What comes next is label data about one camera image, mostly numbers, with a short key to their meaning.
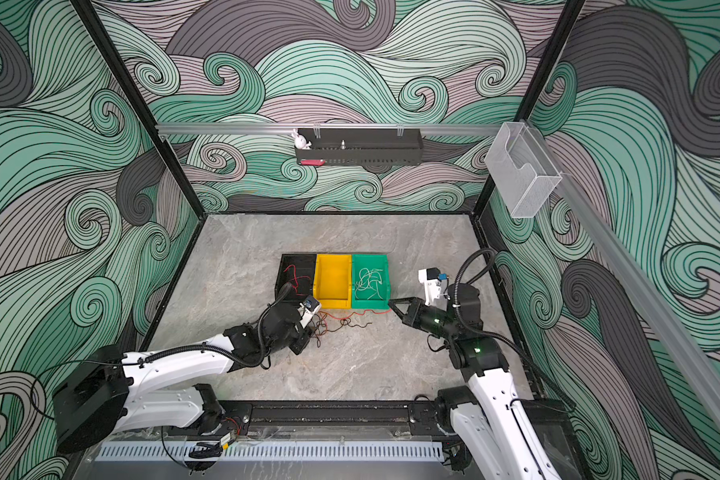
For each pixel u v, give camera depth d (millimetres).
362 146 951
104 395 402
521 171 767
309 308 722
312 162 900
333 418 744
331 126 942
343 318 900
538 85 835
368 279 976
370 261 1006
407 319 626
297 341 728
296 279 1006
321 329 838
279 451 697
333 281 1023
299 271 1014
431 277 668
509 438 426
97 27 731
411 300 668
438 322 608
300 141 853
